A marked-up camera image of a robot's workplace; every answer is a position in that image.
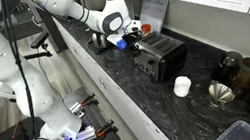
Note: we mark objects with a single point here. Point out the clear plastic container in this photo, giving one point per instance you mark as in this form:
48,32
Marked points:
239,133

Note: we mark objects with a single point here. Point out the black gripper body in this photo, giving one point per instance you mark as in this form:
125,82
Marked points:
131,38

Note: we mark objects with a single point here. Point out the steel coffee carafe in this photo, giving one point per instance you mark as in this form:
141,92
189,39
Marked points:
99,41

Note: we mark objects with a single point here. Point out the small whiteboard sign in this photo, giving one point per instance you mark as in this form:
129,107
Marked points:
156,11

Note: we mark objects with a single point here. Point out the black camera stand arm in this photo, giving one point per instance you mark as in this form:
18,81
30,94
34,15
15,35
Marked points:
36,55

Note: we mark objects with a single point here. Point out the black external camera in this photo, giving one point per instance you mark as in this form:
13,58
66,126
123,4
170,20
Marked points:
39,40

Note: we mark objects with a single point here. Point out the orange black clamp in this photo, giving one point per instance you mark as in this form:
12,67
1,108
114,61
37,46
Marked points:
88,100
106,128

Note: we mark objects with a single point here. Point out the orange lid jar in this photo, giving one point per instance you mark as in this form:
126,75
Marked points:
146,27

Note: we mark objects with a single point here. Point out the shiny metal funnel dripper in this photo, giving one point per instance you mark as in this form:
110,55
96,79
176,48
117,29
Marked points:
221,93

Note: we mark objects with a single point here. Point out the white ceramic mug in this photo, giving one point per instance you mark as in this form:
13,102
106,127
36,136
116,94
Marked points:
182,86

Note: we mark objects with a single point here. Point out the white base cabinet front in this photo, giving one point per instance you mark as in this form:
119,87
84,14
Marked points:
118,94

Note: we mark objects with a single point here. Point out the black coffee grinder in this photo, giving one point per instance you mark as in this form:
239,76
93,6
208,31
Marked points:
227,64

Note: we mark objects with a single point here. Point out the silver black four-slot toaster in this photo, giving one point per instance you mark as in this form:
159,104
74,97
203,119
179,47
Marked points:
163,55

